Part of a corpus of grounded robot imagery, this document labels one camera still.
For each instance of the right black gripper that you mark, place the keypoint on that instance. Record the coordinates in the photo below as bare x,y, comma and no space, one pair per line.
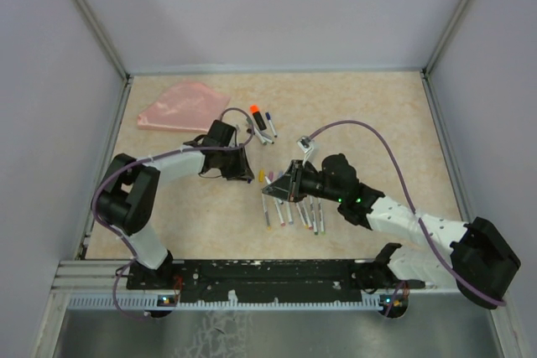
289,187

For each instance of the grey capped marker pen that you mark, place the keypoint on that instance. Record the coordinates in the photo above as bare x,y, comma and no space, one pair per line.
267,138

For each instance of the blue capped marker pen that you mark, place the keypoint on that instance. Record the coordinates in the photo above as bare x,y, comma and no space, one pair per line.
271,124

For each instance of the magenta capped marker pen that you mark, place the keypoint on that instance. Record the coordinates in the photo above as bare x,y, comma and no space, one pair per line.
307,216

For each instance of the pink capped marker pen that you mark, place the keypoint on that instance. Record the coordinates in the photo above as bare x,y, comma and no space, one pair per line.
279,213

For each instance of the aluminium frame rail left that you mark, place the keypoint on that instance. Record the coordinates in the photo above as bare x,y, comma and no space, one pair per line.
101,36

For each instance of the dark green capped marker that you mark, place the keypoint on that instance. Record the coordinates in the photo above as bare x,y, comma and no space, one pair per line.
313,216

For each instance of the lavender marker pen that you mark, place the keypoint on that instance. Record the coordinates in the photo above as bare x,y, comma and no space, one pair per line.
289,213

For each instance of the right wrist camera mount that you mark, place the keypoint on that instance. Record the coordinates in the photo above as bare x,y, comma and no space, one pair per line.
308,147

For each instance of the white slotted cable duct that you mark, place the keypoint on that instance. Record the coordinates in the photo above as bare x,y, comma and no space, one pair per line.
158,302

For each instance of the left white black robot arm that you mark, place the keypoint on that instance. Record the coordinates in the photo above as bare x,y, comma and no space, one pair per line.
124,200

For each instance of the pink plastic bag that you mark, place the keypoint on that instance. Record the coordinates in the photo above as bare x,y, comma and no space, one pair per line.
188,106

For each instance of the green capped marker pen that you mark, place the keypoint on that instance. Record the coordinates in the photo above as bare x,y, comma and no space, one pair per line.
251,126

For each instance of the aluminium frame rail right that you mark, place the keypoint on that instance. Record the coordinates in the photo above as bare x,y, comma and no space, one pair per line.
445,39

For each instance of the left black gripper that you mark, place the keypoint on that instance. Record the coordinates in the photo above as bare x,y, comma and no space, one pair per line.
242,171

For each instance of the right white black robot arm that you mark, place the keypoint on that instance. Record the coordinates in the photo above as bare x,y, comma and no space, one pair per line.
471,256

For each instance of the orange white marker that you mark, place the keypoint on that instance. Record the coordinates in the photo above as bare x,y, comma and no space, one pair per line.
266,212

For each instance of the aluminium frame rail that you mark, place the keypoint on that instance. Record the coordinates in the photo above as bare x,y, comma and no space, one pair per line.
101,36
445,39

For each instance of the orange capped black highlighter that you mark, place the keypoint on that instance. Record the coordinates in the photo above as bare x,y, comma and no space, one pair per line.
258,117

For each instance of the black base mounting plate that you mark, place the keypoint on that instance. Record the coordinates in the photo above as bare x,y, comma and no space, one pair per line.
265,281

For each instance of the light green capped marker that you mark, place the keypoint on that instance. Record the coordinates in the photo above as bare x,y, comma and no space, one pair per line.
322,227

